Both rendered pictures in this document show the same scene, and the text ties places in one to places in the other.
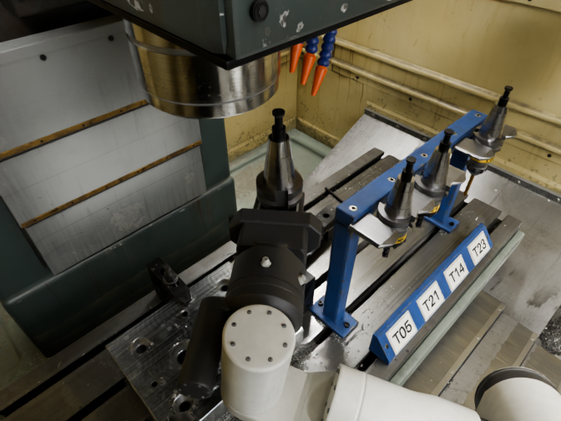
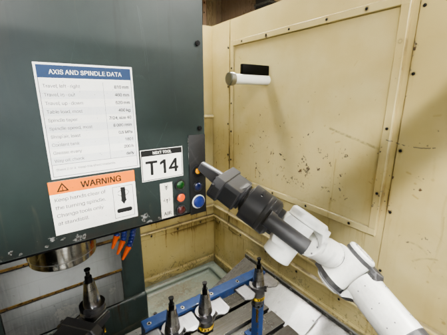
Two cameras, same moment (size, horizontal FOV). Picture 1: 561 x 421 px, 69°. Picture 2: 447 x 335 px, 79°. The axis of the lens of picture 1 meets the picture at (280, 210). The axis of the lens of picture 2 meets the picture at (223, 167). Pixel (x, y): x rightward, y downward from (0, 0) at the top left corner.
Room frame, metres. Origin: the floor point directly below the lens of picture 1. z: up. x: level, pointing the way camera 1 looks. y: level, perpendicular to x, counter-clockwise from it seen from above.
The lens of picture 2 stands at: (-0.12, -0.44, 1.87)
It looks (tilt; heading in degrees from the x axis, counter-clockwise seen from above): 15 degrees down; 9
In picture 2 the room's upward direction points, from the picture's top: straight up
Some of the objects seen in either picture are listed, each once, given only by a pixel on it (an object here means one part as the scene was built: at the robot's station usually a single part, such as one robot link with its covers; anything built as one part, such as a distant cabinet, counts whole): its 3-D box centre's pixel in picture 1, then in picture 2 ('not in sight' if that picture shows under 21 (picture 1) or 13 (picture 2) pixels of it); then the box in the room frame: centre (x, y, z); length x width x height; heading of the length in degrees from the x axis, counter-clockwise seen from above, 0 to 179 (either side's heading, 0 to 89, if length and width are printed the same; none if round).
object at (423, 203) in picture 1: (414, 200); (189, 322); (0.53, -0.23, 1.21); 0.07 x 0.05 x 0.01; 44
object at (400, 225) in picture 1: (396, 215); (172, 330); (0.49, -0.19, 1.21); 0.06 x 0.06 x 0.03
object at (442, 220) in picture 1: (453, 177); (257, 308); (0.79, -0.43, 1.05); 0.10 x 0.05 x 0.30; 44
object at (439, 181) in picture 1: (437, 164); (205, 301); (0.56, -0.27, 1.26); 0.04 x 0.04 x 0.07
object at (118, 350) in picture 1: (207, 343); not in sight; (0.39, 0.14, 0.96); 0.29 x 0.23 x 0.05; 134
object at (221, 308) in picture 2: (447, 173); (219, 306); (0.60, -0.31, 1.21); 0.07 x 0.05 x 0.01; 44
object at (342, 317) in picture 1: (339, 275); not in sight; (0.49, -0.12, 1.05); 0.10 x 0.05 x 0.30; 44
